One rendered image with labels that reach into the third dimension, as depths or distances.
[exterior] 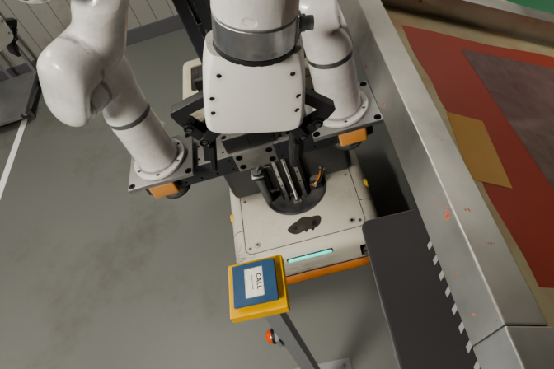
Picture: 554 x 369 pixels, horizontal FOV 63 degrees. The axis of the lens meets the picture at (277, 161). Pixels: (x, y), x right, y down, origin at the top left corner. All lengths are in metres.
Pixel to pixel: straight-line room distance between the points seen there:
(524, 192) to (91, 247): 2.41
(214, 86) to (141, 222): 2.22
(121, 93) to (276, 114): 0.55
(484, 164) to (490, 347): 0.22
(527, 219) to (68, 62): 0.66
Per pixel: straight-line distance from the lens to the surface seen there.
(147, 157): 1.04
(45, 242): 2.93
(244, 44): 0.39
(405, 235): 1.06
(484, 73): 0.69
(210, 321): 2.16
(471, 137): 0.55
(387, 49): 0.54
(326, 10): 0.85
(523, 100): 0.69
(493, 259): 0.38
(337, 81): 0.94
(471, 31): 0.80
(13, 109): 3.93
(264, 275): 1.04
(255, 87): 0.43
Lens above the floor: 1.86
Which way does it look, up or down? 47 degrees down
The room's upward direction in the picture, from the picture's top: 21 degrees counter-clockwise
